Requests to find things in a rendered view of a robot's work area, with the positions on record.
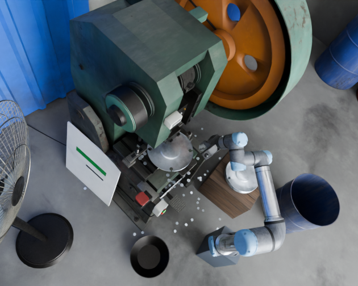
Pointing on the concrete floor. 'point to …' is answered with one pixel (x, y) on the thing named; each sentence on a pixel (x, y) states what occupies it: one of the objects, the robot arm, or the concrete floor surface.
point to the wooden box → (227, 192)
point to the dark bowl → (149, 256)
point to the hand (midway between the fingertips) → (199, 148)
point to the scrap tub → (307, 203)
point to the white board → (91, 164)
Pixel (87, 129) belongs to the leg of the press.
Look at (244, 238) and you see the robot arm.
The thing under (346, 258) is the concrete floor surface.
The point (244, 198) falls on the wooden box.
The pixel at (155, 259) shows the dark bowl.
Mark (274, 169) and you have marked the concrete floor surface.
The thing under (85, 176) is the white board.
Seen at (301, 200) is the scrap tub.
